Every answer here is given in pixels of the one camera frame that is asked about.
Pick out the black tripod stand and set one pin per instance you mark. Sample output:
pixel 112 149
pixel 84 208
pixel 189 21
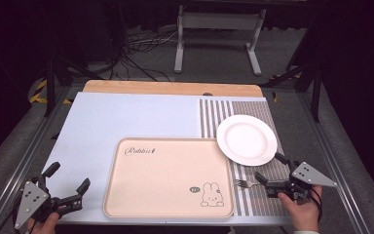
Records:
pixel 49 84
pixel 316 94

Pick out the beige rabbit print tray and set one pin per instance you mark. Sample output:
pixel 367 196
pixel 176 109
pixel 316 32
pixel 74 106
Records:
pixel 167 178

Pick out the grey striped placemat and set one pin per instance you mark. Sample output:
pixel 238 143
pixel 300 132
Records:
pixel 256 201

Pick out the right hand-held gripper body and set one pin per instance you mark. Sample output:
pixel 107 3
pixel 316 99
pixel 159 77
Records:
pixel 306 177

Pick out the aluminium frame rail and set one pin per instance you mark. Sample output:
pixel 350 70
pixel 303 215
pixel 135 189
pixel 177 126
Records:
pixel 19 162
pixel 334 156

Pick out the silver fork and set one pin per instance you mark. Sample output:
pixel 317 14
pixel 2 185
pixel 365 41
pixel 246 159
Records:
pixel 244 183

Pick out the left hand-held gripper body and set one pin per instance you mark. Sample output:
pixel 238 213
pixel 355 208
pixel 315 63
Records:
pixel 29 198

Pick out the person's left hand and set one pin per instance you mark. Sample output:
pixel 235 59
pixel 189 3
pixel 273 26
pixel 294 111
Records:
pixel 44 225

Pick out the person's right hand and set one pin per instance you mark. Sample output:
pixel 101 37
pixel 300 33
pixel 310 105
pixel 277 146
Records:
pixel 300 211

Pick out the yellow black floor tape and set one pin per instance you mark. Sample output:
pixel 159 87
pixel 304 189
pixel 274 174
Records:
pixel 39 94

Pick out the white round plate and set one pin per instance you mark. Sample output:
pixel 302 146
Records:
pixel 246 139

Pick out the grey metal stand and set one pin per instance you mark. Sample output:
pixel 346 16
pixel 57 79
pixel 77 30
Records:
pixel 219 21

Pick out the light blue table mat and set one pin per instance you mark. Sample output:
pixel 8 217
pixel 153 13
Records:
pixel 110 117

